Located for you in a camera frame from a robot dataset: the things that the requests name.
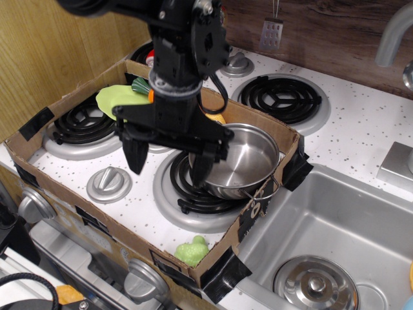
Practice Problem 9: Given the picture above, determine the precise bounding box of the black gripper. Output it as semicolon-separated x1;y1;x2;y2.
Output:
112;94;234;188

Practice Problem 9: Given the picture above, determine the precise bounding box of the orange toy carrot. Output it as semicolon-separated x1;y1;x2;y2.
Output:
131;77;154;103

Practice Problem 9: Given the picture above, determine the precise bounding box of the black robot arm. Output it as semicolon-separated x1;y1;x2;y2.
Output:
60;1;234;187

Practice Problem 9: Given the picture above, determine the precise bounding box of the light green plastic plate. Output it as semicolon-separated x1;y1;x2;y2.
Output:
96;85;154;121

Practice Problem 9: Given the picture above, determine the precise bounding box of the silver knob centre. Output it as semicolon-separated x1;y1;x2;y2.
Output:
148;144;172;154

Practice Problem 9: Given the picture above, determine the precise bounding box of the black front right burner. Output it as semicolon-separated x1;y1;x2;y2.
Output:
169;152;248;214

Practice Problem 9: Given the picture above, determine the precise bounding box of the black burner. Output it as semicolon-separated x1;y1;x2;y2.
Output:
52;103;115;145
239;76;322;124
169;152;248;214
130;42;154;65

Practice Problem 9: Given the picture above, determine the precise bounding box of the yellow toy corn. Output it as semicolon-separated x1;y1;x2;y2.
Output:
205;113;226;125

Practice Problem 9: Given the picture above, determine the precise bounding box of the silver knob front left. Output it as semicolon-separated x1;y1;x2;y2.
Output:
86;166;132;204

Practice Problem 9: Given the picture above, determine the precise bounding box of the stainless steel pot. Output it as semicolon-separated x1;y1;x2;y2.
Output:
188;123;280;200

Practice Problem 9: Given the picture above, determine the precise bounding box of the black front left burner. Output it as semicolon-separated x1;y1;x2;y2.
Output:
52;103;115;145

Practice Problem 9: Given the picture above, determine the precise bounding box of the red white toy cheese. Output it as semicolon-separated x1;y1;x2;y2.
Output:
145;50;154;68

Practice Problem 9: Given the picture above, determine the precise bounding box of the green toy vegetable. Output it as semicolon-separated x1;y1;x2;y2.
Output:
174;236;209;267

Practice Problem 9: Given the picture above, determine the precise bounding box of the black back left burner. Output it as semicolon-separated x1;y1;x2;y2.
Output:
130;42;154;65

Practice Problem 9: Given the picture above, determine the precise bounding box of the silver knob back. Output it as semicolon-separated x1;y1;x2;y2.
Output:
220;52;254;78

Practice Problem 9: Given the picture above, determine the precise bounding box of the brown cardboard fence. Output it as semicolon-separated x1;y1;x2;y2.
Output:
3;59;314;305

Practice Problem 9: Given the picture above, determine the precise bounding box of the black back right burner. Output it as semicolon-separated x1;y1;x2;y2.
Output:
239;76;322;124

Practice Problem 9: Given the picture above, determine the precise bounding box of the silver oven knob right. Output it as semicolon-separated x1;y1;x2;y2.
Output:
123;258;169;304

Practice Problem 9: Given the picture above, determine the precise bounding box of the silver oven knob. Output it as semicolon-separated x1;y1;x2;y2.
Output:
18;187;57;224
123;258;169;304

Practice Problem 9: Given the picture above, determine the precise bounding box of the silver oven knob left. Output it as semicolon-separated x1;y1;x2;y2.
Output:
18;187;57;224

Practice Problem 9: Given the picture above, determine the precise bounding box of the silver hanging slotted spatula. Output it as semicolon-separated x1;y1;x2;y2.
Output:
259;1;284;52

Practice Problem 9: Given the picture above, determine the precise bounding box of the orange toy food piece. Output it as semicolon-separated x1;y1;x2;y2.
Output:
56;285;84;305

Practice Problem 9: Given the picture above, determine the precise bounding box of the silver pot lid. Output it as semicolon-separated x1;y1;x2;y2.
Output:
272;255;360;309

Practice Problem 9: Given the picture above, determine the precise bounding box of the grey sink basin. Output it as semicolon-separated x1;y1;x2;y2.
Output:
237;165;412;309

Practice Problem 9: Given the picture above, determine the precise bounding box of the grey faucet base block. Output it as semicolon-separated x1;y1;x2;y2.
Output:
377;141;412;192

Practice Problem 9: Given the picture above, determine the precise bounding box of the grey toy faucet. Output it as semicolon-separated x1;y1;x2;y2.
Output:
374;2;413;90

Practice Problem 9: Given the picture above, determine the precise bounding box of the black cable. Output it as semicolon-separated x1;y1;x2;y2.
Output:
0;273;59;310

